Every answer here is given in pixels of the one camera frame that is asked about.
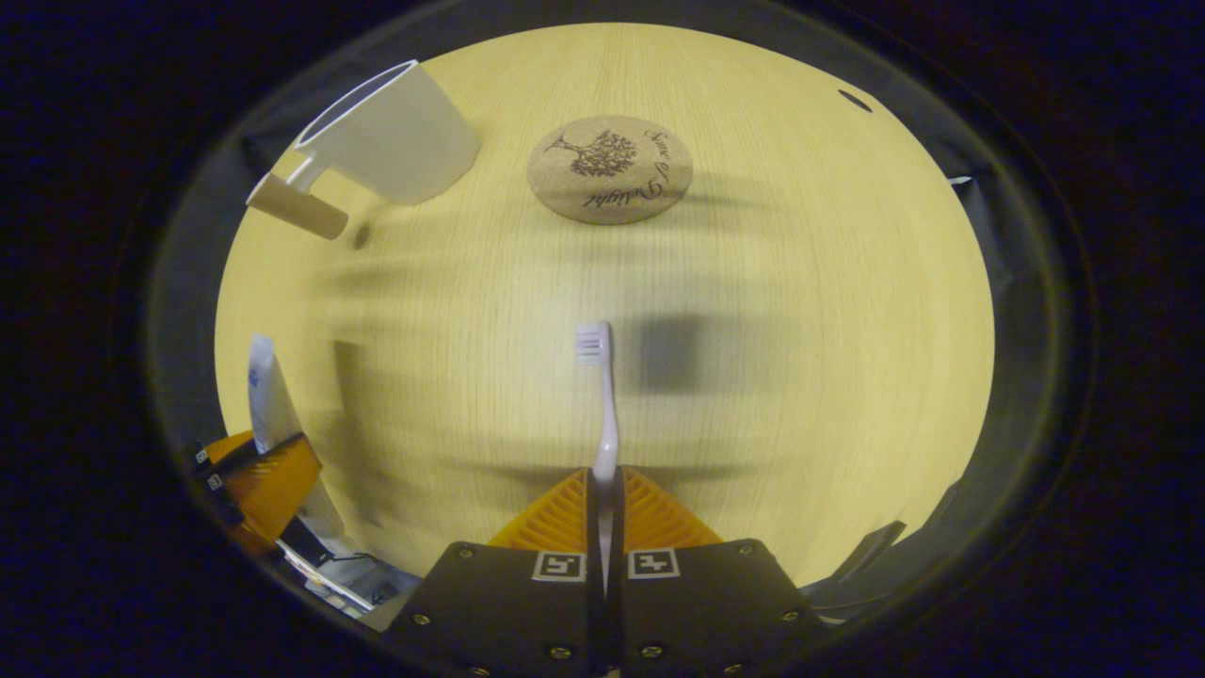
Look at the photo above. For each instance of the light wooden desktop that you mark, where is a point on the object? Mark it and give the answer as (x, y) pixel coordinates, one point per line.
(753, 395)

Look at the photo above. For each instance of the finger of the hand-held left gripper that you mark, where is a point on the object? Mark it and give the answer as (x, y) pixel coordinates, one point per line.
(226, 449)
(273, 490)

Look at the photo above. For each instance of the round cork coaster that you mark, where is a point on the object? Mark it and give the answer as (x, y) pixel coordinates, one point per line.
(612, 174)

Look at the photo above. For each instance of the white toothbrush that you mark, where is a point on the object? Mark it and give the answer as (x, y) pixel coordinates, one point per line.
(607, 414)

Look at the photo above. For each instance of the white toothpaste tube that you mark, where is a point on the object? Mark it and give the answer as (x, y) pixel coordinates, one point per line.
(266, 395)

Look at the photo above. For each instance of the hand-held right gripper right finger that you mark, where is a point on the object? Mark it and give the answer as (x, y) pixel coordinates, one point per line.
(706, 612)

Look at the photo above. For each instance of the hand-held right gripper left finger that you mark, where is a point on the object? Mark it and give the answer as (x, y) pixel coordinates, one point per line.
(508, 612)

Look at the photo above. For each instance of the black block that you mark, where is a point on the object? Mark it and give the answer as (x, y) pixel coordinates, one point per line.
(861, 560)

